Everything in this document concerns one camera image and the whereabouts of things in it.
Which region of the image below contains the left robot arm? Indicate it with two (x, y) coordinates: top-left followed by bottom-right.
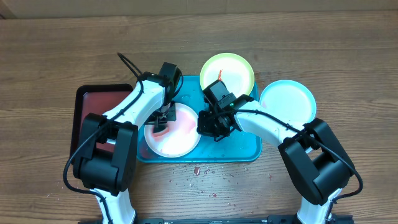
(65, 68), (182, 223)

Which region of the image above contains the yellow-green plate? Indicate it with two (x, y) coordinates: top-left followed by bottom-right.
(200, 53), (254, 97)

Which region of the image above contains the dark red tray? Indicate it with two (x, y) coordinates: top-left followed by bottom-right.
(70, 84), (133, 156)

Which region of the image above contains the pink-white plate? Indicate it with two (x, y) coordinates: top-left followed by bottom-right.
(144, 103), (201, 158)

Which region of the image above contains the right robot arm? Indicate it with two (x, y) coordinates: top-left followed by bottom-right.
(197, 93), (359, 223)

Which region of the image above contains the light blue plate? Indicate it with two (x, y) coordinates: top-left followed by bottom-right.
(259, 80), (317, 123)

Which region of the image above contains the teal plastic tray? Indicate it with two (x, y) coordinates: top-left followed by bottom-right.
(137, 75), (262, 163)

